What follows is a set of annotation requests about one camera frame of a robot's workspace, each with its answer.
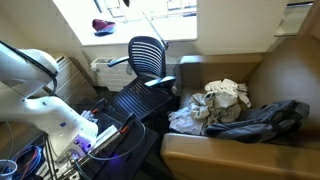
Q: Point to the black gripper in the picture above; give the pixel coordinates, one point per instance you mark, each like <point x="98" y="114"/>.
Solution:
<point x="126" y="2"/>

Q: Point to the beige khaki pants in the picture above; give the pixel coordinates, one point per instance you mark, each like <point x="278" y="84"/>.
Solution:
<point x="216" y="108"/>

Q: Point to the black garment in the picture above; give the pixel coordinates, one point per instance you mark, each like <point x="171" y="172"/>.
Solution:
<point x="266" y="121"/>

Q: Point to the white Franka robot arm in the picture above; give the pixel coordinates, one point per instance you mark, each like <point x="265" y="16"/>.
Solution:
<point x="40" y="113"/>

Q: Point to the black slatted office chair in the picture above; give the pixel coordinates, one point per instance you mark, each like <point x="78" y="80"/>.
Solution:
<point x="146" y="66"/>

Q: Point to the maroon and blue cap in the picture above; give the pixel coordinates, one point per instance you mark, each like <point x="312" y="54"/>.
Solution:
<point x="104" y="26"/>

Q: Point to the wooden drawer cabinet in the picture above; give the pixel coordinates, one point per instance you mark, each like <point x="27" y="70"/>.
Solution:
<point x="70" y="80"/>

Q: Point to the orange black clamp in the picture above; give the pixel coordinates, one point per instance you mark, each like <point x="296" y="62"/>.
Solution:
<point x="95" y="110"/>
<point x="124" y="128"/>

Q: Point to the light blue shirt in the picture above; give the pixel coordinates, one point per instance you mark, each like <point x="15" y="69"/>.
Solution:
<point x="183" y="121"/>

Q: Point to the brown leather armchair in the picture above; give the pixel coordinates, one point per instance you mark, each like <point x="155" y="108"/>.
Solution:
<point x="293" y="73"/>

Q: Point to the white paper cup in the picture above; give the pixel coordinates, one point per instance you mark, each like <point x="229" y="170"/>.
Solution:
<point x="7" y="170"/>

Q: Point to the white wall radiator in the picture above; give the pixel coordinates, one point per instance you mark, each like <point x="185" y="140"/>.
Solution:
<point x="110" y="73"/>

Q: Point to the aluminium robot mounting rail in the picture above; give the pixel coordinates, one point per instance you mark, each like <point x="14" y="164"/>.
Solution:
<point x="103" y="136"/>

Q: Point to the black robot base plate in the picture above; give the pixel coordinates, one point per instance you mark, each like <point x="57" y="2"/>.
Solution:
<point x="130" y="146"/>

